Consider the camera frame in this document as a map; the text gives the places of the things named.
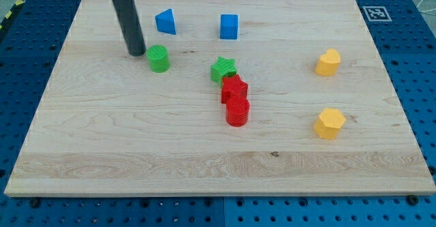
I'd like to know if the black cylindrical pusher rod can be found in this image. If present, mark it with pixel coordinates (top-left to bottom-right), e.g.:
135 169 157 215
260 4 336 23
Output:
112 0 146 57

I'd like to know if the green cylinder block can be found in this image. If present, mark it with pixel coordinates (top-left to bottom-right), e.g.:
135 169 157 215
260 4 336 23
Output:
146 45 170 73

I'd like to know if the green star block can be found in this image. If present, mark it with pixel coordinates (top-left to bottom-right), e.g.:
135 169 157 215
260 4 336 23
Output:
211 57 238 87

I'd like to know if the red star block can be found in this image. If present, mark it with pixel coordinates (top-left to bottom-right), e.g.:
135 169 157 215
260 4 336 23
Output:
221 74 249 104

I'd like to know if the blue triangle block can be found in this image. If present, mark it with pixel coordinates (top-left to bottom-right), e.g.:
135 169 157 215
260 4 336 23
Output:
155 9 176 35

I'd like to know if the yellow black hazard tape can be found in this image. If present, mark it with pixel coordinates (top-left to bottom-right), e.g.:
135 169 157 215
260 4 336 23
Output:
1 0 26 31

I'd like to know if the blue cube block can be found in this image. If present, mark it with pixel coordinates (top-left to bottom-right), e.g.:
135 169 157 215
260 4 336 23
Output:
220 14 239 40

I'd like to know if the light wooden board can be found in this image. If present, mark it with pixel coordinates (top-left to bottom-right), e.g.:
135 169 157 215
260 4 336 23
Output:
5 0 435 198

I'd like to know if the red cylinder block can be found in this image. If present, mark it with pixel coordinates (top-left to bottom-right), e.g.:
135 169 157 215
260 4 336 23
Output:
225 96 250 127

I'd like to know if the yellow heart block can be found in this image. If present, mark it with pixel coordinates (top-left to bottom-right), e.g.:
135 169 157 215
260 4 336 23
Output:
315 48 341 76

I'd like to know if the yellow hexagon block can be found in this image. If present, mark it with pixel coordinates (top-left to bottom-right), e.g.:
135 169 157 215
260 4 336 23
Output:
313 108 346 140

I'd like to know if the white fiducial marker tag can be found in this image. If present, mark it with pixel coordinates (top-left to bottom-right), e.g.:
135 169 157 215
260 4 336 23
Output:
362 5 392 22

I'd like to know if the white cable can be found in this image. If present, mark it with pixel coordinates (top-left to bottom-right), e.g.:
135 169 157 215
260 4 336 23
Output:
415 0 436 16

